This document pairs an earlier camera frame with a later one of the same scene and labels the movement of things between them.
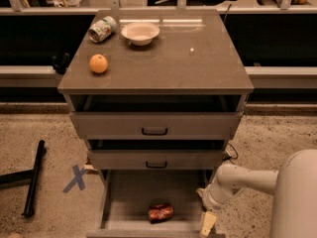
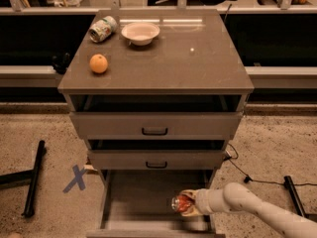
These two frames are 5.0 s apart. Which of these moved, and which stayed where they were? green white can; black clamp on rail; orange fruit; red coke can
Moved: red coke can
Stayed: black clamp on rail; green white can; orange fruit
